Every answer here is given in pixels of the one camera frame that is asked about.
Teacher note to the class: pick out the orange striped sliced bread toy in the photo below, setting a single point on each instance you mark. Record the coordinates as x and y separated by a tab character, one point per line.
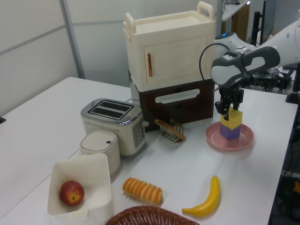
143	191

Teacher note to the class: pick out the brown wicker basket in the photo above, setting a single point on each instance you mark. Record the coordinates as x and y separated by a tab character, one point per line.
150	216

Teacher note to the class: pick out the black object at table edge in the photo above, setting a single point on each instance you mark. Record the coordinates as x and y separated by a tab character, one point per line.
2	120

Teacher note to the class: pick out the pink plate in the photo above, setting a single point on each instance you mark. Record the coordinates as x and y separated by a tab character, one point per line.
246	138

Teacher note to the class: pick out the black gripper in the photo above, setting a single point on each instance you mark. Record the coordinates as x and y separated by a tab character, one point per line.
230	92

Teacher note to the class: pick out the cream silver two-slot toaster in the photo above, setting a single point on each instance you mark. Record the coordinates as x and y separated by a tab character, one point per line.
110	126

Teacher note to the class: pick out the white square plastic container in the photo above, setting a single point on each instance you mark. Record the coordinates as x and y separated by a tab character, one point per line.
96	178

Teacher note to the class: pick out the white grey Franka robot arm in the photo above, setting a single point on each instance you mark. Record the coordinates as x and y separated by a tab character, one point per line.
227	69

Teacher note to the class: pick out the black monitor stand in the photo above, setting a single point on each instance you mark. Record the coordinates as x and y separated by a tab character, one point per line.
256	25

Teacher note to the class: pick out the purple cube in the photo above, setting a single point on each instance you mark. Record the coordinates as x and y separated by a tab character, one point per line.
229	134

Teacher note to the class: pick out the red apple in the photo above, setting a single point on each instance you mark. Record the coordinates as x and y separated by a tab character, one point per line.
71	192

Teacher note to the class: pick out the small cream lidded bin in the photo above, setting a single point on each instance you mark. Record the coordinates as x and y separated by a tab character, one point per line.
100	146

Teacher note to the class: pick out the black keyboard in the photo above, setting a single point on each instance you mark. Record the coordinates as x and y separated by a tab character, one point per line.
291	66

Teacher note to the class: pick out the yellow banana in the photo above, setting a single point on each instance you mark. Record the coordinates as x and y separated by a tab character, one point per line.
211	199

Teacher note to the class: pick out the dark brown drawer box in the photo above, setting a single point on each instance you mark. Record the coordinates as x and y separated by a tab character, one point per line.
178	112

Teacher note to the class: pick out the black clamp pole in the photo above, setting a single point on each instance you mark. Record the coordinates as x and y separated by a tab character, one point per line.
294	93

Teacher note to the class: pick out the yellow cube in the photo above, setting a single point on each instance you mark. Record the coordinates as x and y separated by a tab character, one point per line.
235	119

